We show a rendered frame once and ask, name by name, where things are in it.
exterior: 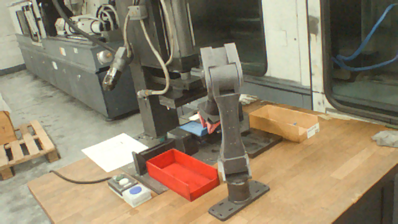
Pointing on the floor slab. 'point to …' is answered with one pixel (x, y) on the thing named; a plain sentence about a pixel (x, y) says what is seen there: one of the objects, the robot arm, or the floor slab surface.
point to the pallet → (49, 149)
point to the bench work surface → (351, 183)
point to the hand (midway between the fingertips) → (208, 128)
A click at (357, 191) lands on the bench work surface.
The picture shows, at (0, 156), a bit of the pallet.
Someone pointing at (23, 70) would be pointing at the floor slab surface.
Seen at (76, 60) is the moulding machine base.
